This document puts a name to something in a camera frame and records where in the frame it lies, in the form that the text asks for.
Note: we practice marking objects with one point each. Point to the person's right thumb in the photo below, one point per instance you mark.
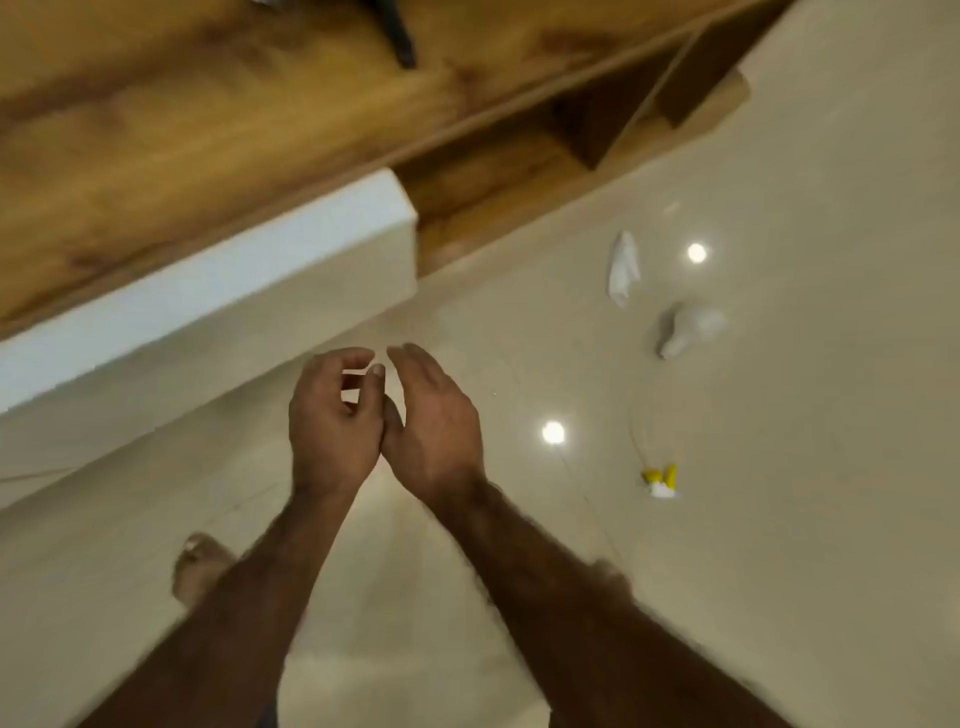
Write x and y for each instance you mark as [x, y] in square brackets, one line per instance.
[392, 424]

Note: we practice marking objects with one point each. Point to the person's right foot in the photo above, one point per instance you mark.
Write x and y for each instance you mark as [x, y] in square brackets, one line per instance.
[613, 577]

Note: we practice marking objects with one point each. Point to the brown wooden desk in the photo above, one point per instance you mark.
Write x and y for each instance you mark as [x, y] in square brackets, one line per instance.
[225, 127]

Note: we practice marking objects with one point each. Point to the person's left forearm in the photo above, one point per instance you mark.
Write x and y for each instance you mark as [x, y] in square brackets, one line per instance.
[240, 600]

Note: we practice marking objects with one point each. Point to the black elongated object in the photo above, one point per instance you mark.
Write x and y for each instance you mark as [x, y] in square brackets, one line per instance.
[396, 31]

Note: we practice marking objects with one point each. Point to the person's left foot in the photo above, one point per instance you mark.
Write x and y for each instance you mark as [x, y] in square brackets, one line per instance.
[199, 566]

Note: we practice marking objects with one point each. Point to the crumpled white tissue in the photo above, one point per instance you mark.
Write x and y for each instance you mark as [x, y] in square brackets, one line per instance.
[622, 268]

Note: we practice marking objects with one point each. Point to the white light bulb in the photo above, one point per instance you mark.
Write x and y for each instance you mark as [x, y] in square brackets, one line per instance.
[690, 328]

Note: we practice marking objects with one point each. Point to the small yellow white object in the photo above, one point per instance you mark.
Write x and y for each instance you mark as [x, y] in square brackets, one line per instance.
[661, 481]

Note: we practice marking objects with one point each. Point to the person's left hand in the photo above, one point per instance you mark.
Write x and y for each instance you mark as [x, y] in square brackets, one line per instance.
[326, 439]

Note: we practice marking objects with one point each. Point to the white cabinet panel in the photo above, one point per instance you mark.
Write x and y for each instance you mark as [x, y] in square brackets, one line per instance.
[210, 285]

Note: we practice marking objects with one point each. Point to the person's right hand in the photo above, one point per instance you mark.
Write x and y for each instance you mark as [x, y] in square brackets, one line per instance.
[439, 442]

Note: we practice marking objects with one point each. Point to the person's right forearm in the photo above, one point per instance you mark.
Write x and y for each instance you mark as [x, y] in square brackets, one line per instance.
[570, 607]

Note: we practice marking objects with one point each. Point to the person's foot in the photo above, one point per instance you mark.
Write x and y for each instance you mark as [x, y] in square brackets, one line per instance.
[613, 577]
[199, 566]

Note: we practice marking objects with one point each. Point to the person's left thumb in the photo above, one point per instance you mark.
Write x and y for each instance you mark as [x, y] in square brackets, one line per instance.
[375, 394]

